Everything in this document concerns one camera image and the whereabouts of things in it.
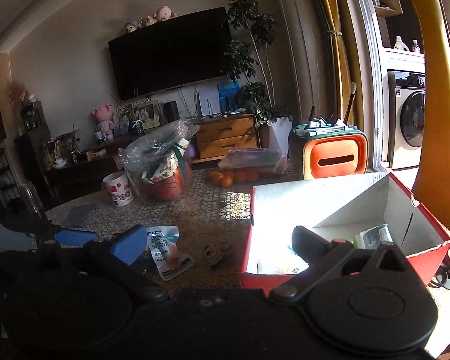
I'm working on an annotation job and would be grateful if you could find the blue folded cloth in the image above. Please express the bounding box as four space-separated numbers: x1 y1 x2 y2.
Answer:
61 205 97 228

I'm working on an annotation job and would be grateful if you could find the orange green storage stool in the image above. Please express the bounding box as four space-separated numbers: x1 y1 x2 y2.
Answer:
289 125 368 180

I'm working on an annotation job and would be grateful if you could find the black speaker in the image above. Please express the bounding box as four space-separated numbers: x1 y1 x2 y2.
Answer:
163 101 180 123

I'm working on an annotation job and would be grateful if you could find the tall green potted plant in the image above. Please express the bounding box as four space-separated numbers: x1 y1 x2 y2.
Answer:
224 0 293 129

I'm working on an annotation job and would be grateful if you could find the black wall television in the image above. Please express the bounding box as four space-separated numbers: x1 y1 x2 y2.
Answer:
108 7 232 101

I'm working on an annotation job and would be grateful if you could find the green white packet in box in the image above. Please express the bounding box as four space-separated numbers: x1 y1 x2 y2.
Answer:
351 223 394 250

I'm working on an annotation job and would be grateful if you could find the white front-load washing machine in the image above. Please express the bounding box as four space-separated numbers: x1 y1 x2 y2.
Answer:
388 70 426 170

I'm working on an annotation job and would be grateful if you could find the orange tangerine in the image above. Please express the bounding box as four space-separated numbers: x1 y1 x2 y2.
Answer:
234 170 247 183
245 169 259 183
220 176 234 189
208 172 224 185

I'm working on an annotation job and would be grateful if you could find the wooden drawer cabinet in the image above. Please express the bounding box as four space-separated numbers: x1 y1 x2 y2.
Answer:
193 113 260 164

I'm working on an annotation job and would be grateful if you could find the yellow chair back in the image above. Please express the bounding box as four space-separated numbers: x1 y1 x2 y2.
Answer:
410 0 450 230

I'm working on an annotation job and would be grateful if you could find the white snack packet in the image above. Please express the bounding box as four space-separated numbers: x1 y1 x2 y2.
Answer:
145 226 195 282

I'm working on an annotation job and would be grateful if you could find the clear plastic bag of goods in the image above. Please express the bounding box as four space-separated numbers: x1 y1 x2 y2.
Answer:
118 119 200 202

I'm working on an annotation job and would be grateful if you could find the pink pig plush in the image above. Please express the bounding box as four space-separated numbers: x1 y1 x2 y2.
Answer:
91 104 114 141

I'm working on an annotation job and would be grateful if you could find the framed photo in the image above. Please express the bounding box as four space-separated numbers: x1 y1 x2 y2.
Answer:
138 100 161 130

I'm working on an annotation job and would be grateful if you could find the glass water bottle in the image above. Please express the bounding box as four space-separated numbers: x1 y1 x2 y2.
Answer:
19 181 47 219

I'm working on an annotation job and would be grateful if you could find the dark low tv bench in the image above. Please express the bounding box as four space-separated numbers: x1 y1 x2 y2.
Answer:
46 135 138 203

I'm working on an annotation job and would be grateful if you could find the red white cardboard box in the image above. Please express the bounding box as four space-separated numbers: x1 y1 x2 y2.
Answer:
241 172 450 292

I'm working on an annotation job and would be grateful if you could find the clear flat plastic case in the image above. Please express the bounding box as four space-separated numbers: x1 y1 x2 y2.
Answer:
218 148 288 175

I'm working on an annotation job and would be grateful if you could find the white strawberry mug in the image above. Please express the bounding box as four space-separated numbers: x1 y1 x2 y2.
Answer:
102 171 134 207

